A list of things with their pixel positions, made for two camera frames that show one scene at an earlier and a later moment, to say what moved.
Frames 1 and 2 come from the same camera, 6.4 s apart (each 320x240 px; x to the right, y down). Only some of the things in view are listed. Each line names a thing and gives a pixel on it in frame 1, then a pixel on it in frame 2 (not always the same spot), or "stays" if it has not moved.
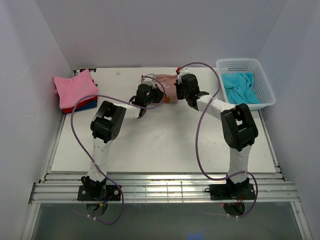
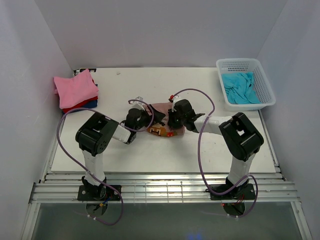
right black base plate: [225, 192] stays
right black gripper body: [182, 93] → [176, 120]
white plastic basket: [244, 81] stays
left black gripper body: [153, 96] → [145, 121]
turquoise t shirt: [240, 88] stays
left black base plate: [112, 193] stays
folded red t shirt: [71, 110] stays
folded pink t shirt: [70, 90] stays
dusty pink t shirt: [169, 83] → [163, 129]
